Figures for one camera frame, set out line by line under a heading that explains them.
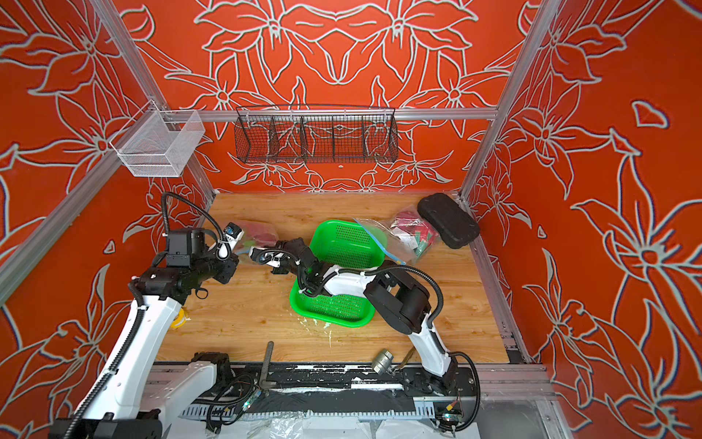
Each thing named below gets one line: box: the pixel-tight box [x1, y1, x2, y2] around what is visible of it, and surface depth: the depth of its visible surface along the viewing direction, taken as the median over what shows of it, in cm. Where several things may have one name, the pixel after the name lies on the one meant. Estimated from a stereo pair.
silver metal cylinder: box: [372, 348, 394, 375], surface depth 75 cm
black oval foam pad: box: [416, 192, 480, 249], surface depth 103 cm
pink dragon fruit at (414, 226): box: [390, 210, 440, 257], surface depth 99 cm
